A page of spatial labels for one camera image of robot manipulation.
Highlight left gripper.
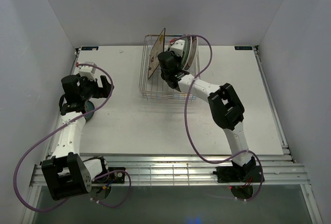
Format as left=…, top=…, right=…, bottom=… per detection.
left=78, top=73, right=114, bottom=101

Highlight white plate teal rim front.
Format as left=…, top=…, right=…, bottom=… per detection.
left=184, top=36, right=198, bottom=70

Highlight white plate teal rim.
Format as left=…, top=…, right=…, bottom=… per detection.
left=190, top=36, right=198, bottom=65
left=184, top=36, right=198, bottom=70

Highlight square floral plate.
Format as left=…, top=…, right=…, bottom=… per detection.
left=148, top=28, right=166, bottom=79

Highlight mint green flower plate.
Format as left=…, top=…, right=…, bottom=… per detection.
left=181, top=37, right=192, bottom=69

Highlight white plate teal rim back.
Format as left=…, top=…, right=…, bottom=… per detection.
left=190, top=36, right=198, bottom=65

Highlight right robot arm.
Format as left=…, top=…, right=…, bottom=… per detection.
left=157, top=51, right=256, bottom=181

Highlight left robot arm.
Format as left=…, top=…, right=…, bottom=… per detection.
left=41, top=74, right=111, bottom=200

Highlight dark teal saucer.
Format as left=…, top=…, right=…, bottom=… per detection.
left=85, top=101, right=95, bottom=122

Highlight dark label sticker left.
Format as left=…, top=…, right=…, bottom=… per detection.
left=81, top=46, right=99, bottom=51

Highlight dark label sticker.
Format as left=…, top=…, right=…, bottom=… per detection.
left=234, top=46, right=253, bottom=51
left=81, top=46, right=99, bottom=51

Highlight dark label sticker right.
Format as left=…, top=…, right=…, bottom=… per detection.
left=234, top=46, right=253, bottom=51

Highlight metal wire dish rack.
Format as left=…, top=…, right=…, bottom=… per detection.
left=139, top=34, right=200, bottom=102

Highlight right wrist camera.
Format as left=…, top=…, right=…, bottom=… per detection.
left=168, top=39, right=186, bottom=57

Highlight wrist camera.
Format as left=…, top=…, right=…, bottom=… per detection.
left=79, top=62, right=96, bottom=81
left=168, top=39, right=186, bottom=57

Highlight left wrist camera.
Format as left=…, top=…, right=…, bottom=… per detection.
left=79, top=62, right=96, bottom=81

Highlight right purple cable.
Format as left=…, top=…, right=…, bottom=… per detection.
left=170, top=34, right=262, bottom=201

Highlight purple cable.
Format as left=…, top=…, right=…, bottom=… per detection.
left=170, top=34, right=262, bottom=201
left=12, top=62, right=132, bottom=212

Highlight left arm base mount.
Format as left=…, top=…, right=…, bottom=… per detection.
left=94, top=167, right=126, bottom=185

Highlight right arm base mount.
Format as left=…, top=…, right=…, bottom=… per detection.
left=213, top=166, right=265, bottom=183

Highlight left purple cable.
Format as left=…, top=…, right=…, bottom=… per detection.
left=12, top=62, right=132, bottom=212

